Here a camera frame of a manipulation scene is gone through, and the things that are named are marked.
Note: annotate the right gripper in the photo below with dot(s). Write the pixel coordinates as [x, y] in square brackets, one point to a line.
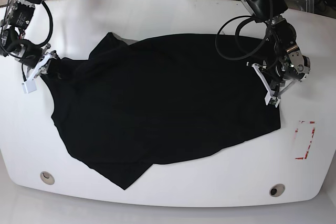
[23, 50]

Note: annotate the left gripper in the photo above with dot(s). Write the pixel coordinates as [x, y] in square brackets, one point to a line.
[289, 62]

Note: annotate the black t-shirt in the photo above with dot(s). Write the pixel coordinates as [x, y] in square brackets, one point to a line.
[162, 100]

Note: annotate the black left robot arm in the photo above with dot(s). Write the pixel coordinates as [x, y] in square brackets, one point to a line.
[280, 32]

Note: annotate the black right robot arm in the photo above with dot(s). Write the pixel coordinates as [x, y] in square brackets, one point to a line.
[17, 17]

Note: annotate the red tape rectangle marking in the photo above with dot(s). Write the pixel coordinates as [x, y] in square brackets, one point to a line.
[303, 138]

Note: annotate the left table grommet hole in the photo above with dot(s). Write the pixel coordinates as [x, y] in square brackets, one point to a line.
[47, 178]

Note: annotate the table grommet hole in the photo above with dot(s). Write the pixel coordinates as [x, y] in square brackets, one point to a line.
[277, 190]
[47, 178]

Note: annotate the right table grommet hole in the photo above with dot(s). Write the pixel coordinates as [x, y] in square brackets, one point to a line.
[277, 190]

